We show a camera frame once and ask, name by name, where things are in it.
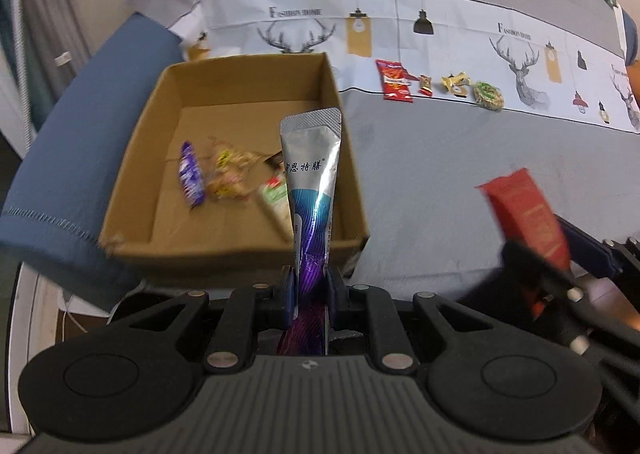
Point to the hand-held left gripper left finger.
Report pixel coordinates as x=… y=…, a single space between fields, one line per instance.
x=287 y=299

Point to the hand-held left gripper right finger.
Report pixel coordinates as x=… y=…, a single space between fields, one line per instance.
x=334 y=299

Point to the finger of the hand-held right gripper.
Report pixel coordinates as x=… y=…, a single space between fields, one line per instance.
x=582 y=249
x=550 y=279

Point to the small red packet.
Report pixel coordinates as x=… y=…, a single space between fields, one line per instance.
x=530 y=214

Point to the silver purple sachet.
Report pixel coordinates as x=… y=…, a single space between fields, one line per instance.
x=310 y=173

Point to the dark chocolate bar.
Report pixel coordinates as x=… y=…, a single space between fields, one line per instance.
x=275 y=161

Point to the clear yellow snack packet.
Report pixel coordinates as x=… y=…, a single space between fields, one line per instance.
x=232 y=168

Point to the purple candy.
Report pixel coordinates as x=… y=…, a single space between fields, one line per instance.
x=191 y=173

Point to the brown cardboard box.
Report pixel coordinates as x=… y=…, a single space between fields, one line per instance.
x=240 y=83

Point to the grey printed bed sheet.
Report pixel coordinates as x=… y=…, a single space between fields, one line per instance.
x=450 y=143

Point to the green round cookie packet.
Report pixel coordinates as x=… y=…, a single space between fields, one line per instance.
x=488 y=94

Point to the gold wrapped candy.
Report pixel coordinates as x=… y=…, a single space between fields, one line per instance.
x=457 y=84

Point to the blue white pillow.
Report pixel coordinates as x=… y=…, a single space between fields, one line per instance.
x=631 y=33

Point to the red snack packet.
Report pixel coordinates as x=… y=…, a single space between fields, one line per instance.
x=395 y=81

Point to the small red brown candy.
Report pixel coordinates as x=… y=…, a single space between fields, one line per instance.
x=425 y=85

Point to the white curtain clip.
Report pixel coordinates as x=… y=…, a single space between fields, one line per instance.
x=63 y=58

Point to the grey curtain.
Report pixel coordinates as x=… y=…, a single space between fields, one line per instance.
x=45 y=8

